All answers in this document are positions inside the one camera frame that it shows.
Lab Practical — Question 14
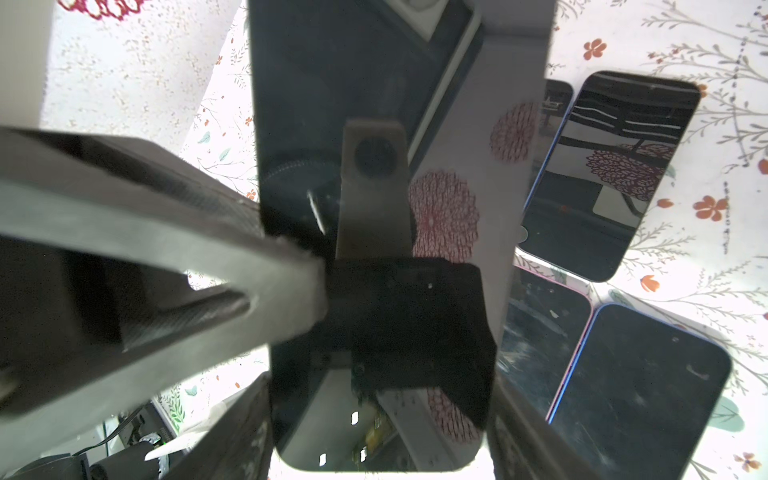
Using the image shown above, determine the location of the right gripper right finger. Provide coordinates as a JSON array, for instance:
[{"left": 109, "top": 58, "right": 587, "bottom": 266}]
[{"left": 487, "top": 374, "right": 599, "bottom": 480}]

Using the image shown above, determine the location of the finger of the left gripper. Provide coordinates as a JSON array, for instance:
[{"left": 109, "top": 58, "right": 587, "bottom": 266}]
[{"left": 1, "top": 128, "right": 327, "bottom": 456}]

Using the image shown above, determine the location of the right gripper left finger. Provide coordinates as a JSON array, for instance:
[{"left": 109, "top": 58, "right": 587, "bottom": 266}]
[{"left": 165, "top": 372, "right": 273, "bottom": 480}]

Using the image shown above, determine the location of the phone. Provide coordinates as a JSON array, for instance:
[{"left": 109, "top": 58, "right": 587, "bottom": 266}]
[
  {"left": 497, "top": 268, "right": 593, "bottom": 417},
  {"left": 248, "top": 1, "right": 495, "bottom": 473},
  {"left": 521, "top": 71, "right": 701, "bottom": 282},
  {"left": 524, "top": 79, "right": 574, "bottom": 209},
  {"left": 549, "top": 304, "right": 732, "bottom": 479}
]

